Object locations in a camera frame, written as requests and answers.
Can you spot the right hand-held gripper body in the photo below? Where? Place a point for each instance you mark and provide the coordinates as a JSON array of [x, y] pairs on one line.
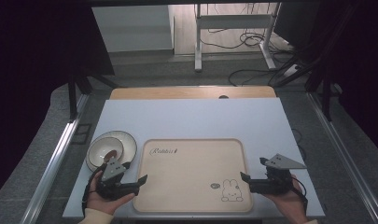
[[277, 183]]

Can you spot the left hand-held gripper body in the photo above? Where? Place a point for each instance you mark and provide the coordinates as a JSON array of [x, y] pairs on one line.
[[112, 172]]

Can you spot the person's right hand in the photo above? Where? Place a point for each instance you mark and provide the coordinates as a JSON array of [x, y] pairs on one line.
[[292, 205]]

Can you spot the person's left hand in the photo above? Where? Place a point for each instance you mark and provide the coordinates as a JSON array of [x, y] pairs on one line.
[[102, 204]]

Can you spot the brown object in bowl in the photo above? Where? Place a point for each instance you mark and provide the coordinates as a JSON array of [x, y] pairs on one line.
[[110, 154]]

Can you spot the white plate with dark rim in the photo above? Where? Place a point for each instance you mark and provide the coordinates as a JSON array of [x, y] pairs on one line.
[[129, 144]]

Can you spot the white bowl with dark rim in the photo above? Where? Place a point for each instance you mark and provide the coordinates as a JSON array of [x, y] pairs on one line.
[[99, 149]]

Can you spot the wooden tray with rabbit print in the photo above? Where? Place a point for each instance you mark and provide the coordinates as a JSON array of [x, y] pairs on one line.
[[189, 174]]

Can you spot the dark rectangular floor plate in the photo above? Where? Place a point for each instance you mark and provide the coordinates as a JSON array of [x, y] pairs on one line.
[[81, 133]]

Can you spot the white table board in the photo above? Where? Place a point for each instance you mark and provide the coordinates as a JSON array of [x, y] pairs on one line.
[[193, 119]]

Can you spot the black metal stand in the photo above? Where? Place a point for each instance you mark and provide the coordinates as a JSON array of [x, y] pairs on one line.
[[72, 99], [326, 99]]

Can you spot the white power strip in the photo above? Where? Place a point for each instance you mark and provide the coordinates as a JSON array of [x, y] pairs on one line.
[[291, 70]]

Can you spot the dark curtain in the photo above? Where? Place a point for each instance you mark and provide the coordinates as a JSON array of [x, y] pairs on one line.
[[37, 62], [357, 62]]

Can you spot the white cabinet panel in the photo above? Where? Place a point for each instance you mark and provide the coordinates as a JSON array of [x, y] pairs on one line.
[[130, 28]]

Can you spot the aluminium frame rail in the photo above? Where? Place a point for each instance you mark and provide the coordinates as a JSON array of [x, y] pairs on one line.
[[56, 161], [342, 149]]

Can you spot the white desk frame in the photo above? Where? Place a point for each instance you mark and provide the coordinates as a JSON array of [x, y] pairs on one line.
[[198, 40]]

